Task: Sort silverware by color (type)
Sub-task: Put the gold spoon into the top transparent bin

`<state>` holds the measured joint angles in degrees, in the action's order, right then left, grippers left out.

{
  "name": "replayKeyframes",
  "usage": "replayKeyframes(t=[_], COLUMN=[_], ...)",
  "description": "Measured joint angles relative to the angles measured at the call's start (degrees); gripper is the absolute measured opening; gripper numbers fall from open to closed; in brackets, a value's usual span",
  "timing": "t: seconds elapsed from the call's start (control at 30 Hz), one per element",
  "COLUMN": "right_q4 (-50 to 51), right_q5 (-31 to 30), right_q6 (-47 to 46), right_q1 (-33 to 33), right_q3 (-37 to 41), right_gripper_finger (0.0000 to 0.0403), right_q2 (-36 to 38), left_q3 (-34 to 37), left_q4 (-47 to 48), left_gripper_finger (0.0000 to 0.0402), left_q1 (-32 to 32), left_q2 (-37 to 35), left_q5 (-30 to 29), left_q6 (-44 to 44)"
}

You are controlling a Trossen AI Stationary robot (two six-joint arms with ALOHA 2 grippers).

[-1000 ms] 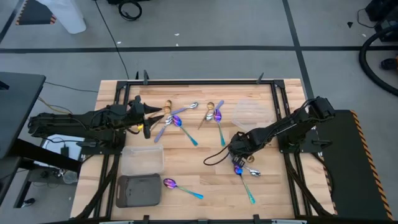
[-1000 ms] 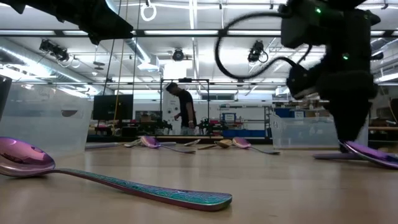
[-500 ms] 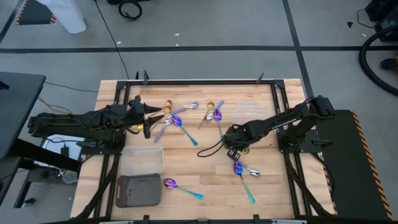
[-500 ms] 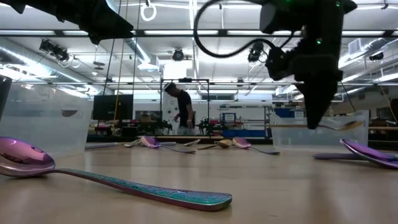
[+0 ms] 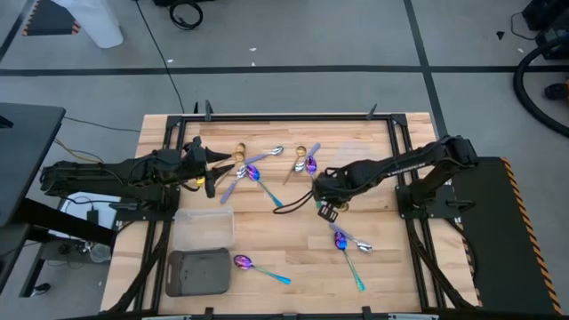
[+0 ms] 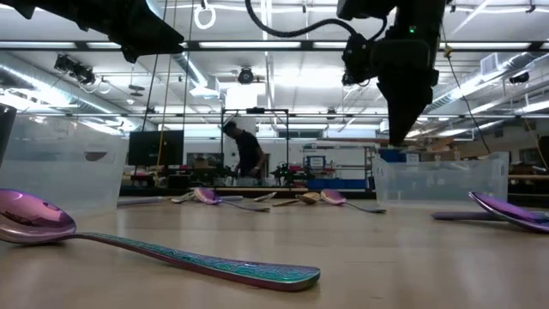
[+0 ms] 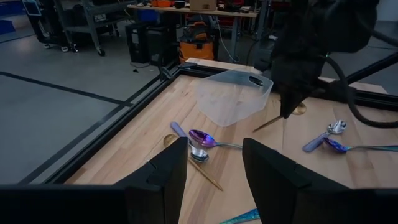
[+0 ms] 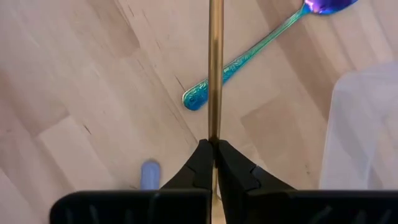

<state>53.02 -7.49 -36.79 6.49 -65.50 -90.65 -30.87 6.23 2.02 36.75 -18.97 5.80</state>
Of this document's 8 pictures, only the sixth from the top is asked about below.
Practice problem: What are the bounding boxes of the black ceiling camera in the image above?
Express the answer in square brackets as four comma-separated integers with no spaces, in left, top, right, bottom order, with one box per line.
[237,66,256,85]

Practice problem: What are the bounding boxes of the person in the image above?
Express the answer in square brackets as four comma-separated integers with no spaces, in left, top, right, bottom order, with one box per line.
[221,121,268,179]

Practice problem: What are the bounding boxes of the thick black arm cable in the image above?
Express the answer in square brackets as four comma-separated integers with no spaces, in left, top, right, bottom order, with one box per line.
[244,0,389,42]

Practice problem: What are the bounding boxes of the black monitor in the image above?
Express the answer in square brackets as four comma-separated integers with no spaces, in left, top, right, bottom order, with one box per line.
[127,130,185,167]

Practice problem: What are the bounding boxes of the black track light cluster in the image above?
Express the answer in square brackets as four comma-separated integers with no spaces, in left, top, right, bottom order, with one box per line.
[53,53,97,86]

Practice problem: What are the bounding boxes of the gold spoon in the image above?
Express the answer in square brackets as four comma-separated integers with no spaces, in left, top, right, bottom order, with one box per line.
[271,191,322,209]

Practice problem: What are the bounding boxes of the white cabinet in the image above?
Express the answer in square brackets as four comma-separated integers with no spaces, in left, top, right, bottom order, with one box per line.
[301,142,371,181]

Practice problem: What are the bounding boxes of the white cable loop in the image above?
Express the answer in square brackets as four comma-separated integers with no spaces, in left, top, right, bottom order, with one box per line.
[193,3,217,31]

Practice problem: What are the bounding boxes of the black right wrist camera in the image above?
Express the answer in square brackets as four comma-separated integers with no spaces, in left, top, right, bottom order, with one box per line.
[341,33,378,87]

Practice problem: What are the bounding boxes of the lilac-handled silver spoon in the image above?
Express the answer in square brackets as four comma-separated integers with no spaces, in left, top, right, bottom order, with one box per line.
[117,191,196,208]
[220,191,278,203]

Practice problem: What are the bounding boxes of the black column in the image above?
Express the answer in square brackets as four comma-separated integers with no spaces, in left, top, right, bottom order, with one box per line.
[0,102,18,169]

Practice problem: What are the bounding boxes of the silver ventilation duct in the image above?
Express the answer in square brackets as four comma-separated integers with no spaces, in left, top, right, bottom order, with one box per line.
[0,51,145,130]

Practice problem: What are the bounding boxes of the clear plastic bin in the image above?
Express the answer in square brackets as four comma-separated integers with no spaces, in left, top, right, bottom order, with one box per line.
[0,112,130,212]
[371,150,510,208]

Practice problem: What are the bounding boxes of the thin black hanging cable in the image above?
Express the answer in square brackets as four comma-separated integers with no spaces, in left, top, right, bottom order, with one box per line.
[440,21,492,155]

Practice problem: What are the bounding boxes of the blue storage bins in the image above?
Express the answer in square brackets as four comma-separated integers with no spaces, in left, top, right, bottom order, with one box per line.
[305,177,368,191]

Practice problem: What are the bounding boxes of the iridescent purple-teal spoon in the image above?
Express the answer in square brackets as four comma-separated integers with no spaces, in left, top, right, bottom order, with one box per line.
[319,188,388,215]
[468,191,549,235]
[192,186,272,214]
[0,187,322,294]

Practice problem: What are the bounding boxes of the black overhead frame bar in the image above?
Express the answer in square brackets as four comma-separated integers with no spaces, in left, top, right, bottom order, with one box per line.
[0,39,549,53]

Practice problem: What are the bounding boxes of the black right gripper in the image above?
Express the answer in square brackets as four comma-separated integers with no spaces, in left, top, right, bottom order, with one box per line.
[371,38,441,147]

